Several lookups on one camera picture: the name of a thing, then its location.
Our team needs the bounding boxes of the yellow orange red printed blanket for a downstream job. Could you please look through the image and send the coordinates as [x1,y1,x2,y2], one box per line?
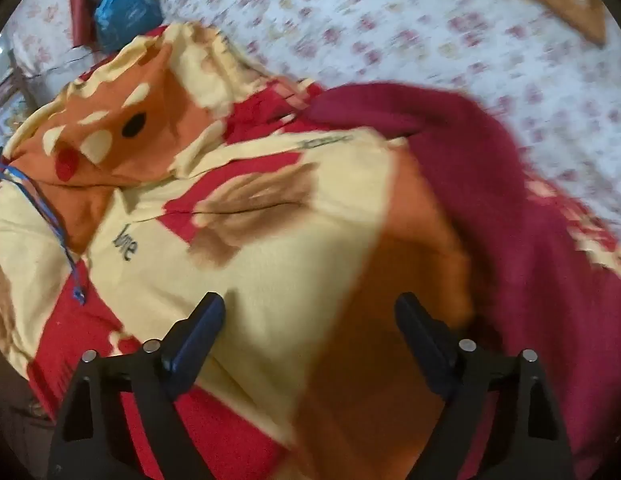
[0,22,621,480]

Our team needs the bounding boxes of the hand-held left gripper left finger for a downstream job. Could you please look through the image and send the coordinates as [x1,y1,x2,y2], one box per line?
[46,291,227,480]

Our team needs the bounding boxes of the orange checkered cushion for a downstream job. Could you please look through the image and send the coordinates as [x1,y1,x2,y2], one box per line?
[455,0,606,47]

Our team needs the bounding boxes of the blue cable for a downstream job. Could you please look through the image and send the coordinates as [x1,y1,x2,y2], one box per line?
[0,147,88,306]

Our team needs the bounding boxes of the dark red garment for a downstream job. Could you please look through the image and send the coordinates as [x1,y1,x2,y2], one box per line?
[310,82,621,480]

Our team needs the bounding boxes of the floral furniture cover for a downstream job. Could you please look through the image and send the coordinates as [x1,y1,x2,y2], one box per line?
[0,0,94,108]

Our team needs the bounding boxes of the blue plastic bag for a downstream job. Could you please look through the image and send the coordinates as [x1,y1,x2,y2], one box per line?
[94,0,164,53]

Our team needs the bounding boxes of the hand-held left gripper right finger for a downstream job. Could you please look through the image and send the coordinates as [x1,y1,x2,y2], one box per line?
[393,292,576,480]

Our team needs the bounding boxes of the white floral bed quilt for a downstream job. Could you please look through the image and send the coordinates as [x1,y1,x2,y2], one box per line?
[160,0,621,241]

